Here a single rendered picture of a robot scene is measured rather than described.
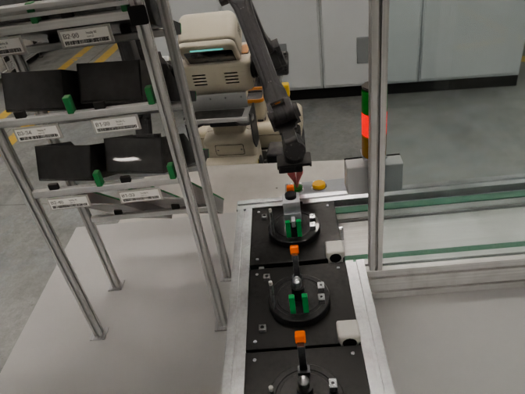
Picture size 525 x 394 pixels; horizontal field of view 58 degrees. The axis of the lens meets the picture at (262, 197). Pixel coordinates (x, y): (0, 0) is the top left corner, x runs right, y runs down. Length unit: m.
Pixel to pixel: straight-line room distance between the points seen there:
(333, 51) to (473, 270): 3.15
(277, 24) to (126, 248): 2.92
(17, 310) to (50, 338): 1.55
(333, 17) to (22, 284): 2.97
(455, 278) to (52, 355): 1.02
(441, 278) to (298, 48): 3.18
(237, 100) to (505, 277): 1.10
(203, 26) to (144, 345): 1.08
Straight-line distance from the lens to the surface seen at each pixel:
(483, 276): 1.28
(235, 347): 1.07
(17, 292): 3.05
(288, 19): 4.12
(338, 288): 1.13
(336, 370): 1.00
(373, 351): 1.04
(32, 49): 1.11
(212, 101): 1.86
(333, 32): 4.14
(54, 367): 1.33
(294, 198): 1.21
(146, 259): 1.49
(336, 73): 4.25
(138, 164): 1.01
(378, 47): 0.90
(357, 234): 1.35
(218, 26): 1.75
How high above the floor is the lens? 1.80
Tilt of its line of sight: 35 degrees down
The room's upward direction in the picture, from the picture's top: 9 degrees counter-clockwise
